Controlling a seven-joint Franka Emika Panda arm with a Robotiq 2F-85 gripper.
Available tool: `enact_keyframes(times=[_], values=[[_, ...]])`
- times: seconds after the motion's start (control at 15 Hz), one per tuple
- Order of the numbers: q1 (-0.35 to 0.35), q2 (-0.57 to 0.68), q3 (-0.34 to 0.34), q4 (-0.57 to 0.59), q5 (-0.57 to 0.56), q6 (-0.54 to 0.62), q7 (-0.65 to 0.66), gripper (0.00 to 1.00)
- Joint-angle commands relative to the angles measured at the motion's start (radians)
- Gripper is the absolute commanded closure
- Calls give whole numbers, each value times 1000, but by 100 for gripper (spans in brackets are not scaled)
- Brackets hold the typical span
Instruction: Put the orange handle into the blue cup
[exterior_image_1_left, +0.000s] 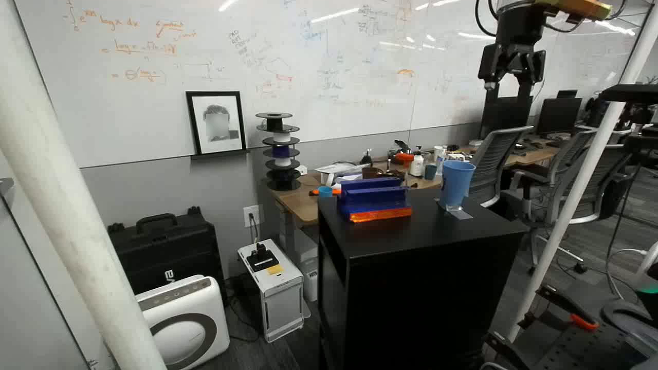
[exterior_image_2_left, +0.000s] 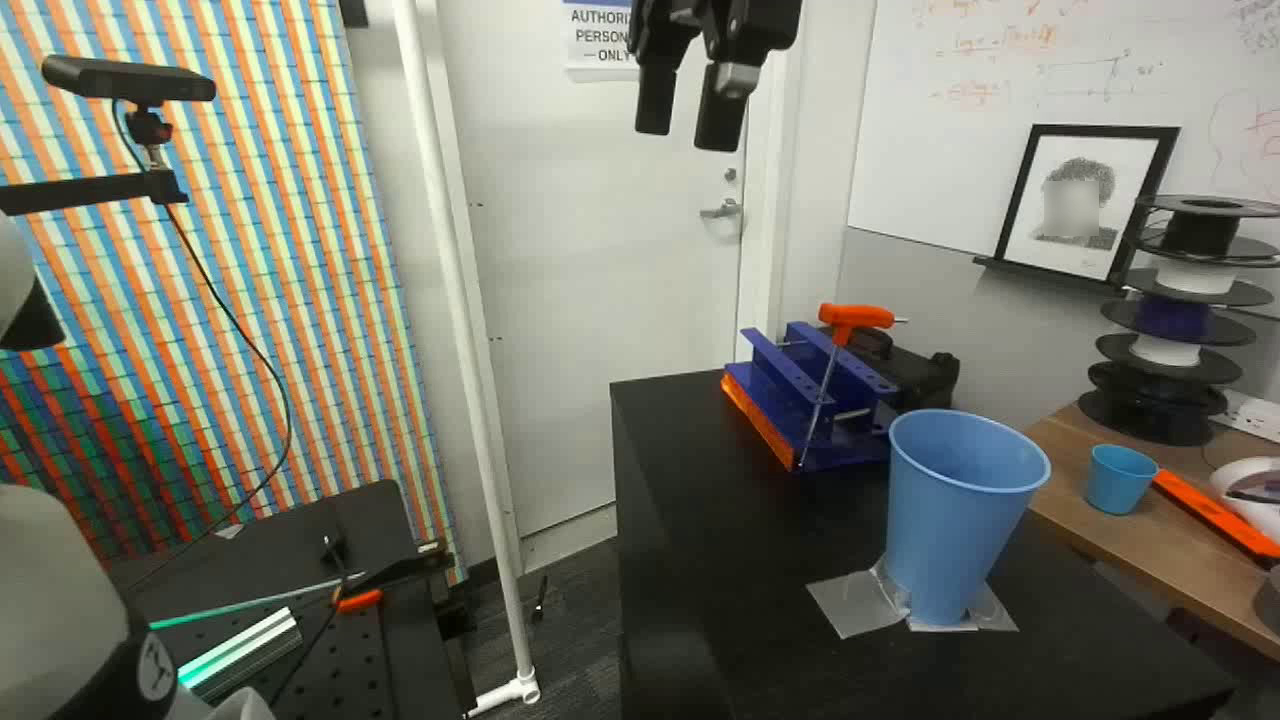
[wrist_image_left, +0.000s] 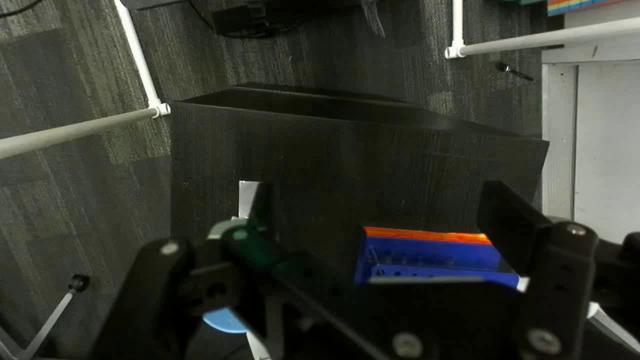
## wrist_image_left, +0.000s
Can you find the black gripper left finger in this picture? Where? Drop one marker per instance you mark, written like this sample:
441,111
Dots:
255,246

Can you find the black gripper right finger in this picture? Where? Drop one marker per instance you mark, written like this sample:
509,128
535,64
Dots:
511,225

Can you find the blue plastic cup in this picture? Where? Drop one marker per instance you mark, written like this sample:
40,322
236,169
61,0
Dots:
224,320

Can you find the white paper label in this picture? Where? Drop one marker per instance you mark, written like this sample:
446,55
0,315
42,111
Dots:
246,192

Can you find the black table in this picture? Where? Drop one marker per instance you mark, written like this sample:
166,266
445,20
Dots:
336,162

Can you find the blue orange pegboard block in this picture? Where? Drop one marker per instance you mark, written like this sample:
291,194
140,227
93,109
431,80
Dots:
387,255

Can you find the white cabinet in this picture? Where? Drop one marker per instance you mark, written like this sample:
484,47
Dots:
591,117

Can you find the metal chair leg black foot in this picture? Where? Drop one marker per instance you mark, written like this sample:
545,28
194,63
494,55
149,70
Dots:
78,283

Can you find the white pvc pipe frame right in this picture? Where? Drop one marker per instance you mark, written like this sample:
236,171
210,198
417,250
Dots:
461,48

